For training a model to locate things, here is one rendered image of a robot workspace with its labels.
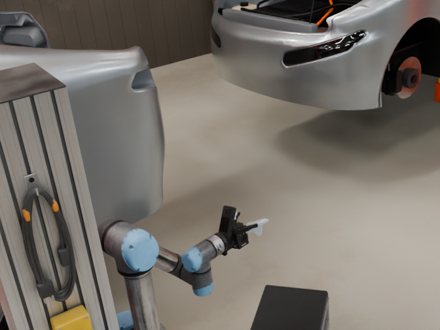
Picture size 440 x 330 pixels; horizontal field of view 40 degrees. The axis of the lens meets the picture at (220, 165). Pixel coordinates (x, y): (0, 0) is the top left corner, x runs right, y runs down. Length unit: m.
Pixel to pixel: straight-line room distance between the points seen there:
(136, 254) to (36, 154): 0.56
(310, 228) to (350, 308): 0.90
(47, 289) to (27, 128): 0.40
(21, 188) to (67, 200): 0.11
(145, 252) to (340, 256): 2.49
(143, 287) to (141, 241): 0.17
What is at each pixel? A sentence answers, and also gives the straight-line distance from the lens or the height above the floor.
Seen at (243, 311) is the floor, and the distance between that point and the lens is 3.77.
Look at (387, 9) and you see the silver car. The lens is 4.35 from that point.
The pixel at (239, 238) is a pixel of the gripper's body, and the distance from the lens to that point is 2.21.
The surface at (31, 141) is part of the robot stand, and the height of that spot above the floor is 1.93.
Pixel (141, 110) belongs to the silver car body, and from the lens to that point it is 3.10.
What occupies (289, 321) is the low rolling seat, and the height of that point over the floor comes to 0.34.
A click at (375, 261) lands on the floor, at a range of 4.15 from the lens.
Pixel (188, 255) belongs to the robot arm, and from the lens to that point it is 2.09.
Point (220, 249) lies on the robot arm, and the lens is 2.14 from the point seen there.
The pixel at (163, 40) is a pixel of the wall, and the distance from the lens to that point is 8.47.
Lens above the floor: 2.43
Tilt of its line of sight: 26 degrees down
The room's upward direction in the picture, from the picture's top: 6 degrees counter-clockwise
